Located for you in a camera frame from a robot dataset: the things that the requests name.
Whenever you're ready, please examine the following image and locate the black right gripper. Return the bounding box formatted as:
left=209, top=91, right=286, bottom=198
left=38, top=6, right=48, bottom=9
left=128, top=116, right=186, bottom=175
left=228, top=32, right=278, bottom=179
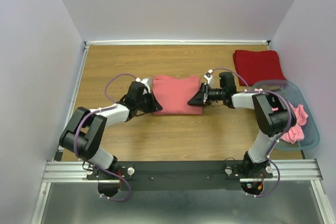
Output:
left=187, top=82, right=225, bottom=107

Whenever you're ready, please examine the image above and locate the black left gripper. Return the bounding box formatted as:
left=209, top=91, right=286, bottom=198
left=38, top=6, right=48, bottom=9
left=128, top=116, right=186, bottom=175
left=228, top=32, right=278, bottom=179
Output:
left=136, top=90, right=163, bottom=113

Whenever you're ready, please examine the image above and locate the salmon pink t-shirt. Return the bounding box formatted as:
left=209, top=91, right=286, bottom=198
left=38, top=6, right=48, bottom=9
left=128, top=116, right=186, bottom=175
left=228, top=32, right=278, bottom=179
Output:
left=152, top=75, right=203, bottom=115

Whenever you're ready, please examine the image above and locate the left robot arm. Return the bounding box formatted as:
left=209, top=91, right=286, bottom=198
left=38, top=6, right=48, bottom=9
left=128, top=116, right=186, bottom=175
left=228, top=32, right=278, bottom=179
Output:
left=59, top=78, right=162, bottom=180

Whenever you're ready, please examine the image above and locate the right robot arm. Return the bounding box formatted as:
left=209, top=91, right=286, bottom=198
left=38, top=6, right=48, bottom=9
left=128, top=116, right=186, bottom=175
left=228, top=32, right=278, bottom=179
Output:
left=187, top=70, right=297, bottom=178

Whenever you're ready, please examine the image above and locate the folded red t-shirt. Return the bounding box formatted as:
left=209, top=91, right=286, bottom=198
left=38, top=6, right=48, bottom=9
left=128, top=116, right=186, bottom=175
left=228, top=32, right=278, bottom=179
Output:
left=233, top=50, right=286, bottom=86

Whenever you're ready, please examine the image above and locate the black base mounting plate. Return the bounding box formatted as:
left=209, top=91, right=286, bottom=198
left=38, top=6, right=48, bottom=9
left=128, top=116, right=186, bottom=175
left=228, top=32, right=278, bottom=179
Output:
left=87, top=158, right=273, bottom=191

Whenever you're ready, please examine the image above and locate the light pink t-shirt in basket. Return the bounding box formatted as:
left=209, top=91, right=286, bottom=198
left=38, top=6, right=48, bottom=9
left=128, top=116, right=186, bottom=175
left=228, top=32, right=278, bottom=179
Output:
left=280, top=104, right=309, bottom=144

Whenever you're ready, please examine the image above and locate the blue plastic basket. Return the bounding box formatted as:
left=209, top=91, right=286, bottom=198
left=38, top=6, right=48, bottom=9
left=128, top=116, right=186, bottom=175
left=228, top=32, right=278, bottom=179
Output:
left=253, top=80, right=320, bottom=151

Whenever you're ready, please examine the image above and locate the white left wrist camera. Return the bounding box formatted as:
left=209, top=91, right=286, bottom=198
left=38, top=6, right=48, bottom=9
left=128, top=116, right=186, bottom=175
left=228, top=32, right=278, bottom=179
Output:
left=135, top=77, right=152, bottom=89

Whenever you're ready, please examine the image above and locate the aluminium back rail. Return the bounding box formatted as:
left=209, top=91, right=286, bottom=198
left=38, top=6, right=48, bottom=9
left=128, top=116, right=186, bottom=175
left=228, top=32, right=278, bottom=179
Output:
left=85, top=39, right=268, bottom=46

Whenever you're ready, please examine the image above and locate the aluminium rail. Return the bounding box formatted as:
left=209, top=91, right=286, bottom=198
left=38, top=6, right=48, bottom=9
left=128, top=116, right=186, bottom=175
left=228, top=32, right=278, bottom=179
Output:
left=85, top=39, right=268, bottom=46
left=42, top=159, right=323, bottom=183

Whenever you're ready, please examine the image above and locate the aluminium front rail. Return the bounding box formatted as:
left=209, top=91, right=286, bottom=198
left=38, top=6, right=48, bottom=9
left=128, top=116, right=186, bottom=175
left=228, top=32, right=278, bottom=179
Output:
left=42, top=159, right=323, bottom=183

